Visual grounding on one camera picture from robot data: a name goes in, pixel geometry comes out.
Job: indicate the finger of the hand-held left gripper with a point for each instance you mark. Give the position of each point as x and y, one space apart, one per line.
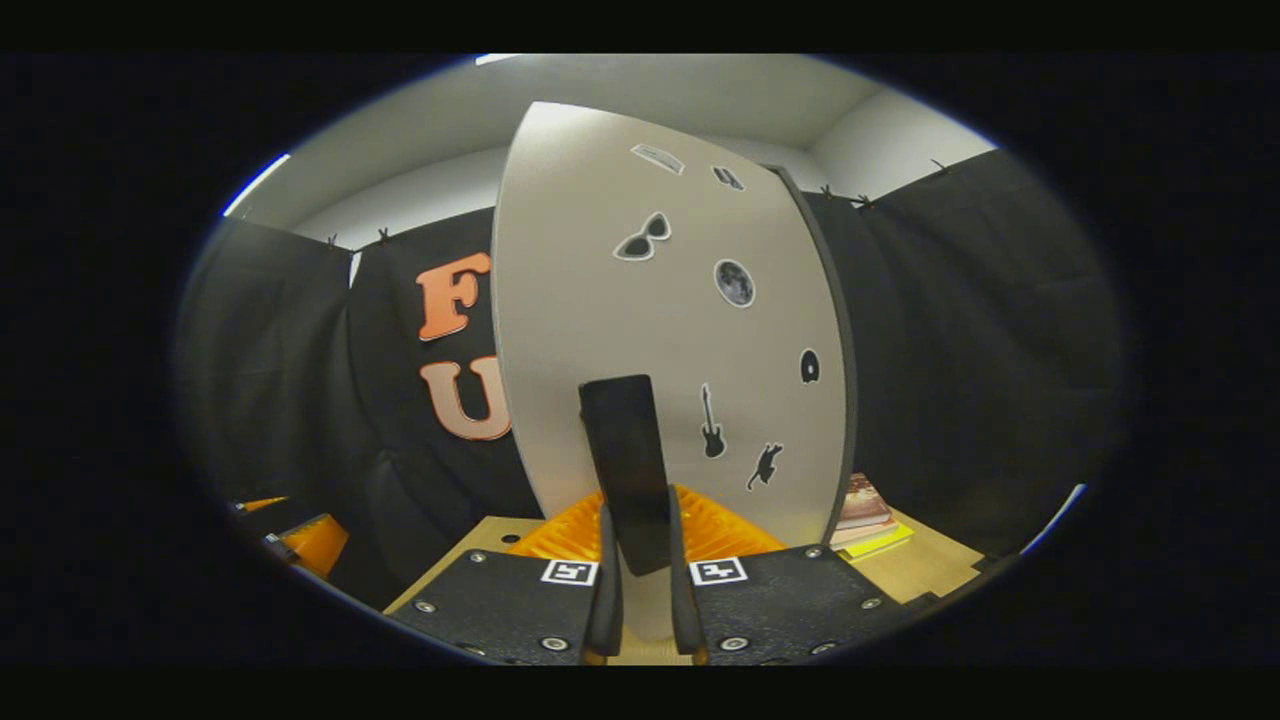
262 504
315 545

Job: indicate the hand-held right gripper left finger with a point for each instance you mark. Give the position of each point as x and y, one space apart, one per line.
606 600

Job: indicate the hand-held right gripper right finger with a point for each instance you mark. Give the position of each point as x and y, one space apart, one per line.
683 600

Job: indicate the grey cabinet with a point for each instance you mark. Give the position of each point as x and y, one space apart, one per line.
848 360

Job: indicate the beige cabinet door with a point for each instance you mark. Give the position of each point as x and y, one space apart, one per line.
600 300

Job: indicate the stack of brown books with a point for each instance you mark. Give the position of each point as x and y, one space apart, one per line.
860 505

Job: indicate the yellow book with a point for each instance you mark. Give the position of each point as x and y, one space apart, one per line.
878 545

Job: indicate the long ceiling light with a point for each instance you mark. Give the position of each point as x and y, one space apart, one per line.
495 58
255 185

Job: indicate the black backdrop cloth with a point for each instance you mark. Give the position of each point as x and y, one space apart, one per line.
980 330

